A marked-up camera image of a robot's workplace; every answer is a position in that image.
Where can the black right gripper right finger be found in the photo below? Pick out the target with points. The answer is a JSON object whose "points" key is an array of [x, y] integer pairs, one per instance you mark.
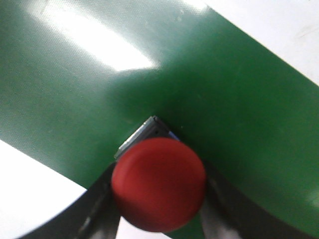
{"points": [[228, 214]]}

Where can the red mushroom push button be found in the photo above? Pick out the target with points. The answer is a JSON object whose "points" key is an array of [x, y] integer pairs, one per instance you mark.
{"points": [[158, 183]]}

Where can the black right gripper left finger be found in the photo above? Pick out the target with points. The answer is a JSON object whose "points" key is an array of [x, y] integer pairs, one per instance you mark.
{"points": [[93, 215]]}

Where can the green conveyor belt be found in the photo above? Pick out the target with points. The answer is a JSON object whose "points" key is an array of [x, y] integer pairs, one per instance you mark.
{"points": [[77, 77]]}

